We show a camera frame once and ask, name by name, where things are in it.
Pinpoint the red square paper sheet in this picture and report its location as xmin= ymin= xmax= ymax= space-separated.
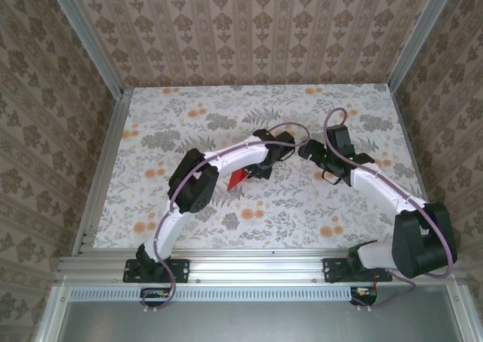
xmin=226 ymin=169 xmax=251 ymax=190

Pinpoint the grey sheet metal panel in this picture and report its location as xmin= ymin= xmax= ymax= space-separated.
xmin=35 ymin=284 xmax=483 ymax=342

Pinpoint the floral patterned table mat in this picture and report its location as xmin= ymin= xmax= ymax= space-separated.
xmin=92 ymin=86 xmax=442 ymax=251

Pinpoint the aluminium mounting beam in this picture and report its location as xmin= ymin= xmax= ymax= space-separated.
xmin=56 ymin=248 xmax=467 ymax=285

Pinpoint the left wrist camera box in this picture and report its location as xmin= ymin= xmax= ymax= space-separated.
xmin=276 ymin=130 xmax=297 ymax=148

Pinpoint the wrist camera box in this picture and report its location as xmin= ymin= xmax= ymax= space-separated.
xmin=326 ymin=125 xmax=355 ymax=158
xmin=276 ymin=130 xmax=297 ymax=148

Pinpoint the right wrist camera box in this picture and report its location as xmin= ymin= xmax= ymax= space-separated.
xmin=326 ymin=125 xmax=355 ymax=158

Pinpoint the aluminium side rail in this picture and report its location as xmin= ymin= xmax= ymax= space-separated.
xmin=388 ymin=85 xmax=446 ymax=254
xmin=71 ymin=88 xmax=133 ymax=256

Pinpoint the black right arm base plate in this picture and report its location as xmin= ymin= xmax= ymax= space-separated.
xmin=322 ymin=257 xmax=394 ymax=284

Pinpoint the grey slotted cable duct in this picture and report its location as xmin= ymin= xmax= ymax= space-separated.
xmin=69 ymin=285 xmax=355 ymax=301

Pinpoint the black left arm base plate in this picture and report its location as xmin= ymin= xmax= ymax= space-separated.
xmin=122 ymin=257 xmax=190 ymax=284

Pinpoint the black cable connector box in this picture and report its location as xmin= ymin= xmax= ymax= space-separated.
xmin=349 ymin=285 xmax=379 ymax=307
xmin=139 ymin=287 xmax=175 ymax=308

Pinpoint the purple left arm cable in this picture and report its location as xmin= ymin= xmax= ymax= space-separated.
xmin=141 ymin=121 xmax=311 ymax=315

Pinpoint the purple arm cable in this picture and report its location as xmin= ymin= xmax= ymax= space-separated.
xmin=323 ymin=107 xmax=460 ymax=313
xmin=141 ymin=121 xmax=311 ymax=315

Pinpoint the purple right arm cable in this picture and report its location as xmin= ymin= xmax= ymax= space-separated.
xmin=323 ymin=107 xmax=460 ymax=313

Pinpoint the aluminium frame post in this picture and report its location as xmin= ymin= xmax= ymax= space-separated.
xmin=388 ymin=0 xmax=460 ymax=94
xmin=47 ymin=0 xmax=125 ymax=97

